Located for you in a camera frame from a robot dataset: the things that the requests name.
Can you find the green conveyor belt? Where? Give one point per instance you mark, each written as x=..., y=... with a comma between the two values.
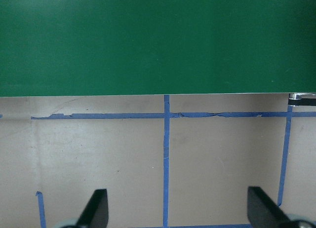
x=141, y=47

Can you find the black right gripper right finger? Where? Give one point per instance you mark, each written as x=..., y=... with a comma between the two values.
x=262, y=212

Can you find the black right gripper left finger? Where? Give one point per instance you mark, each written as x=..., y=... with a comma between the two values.
x=96, y=212

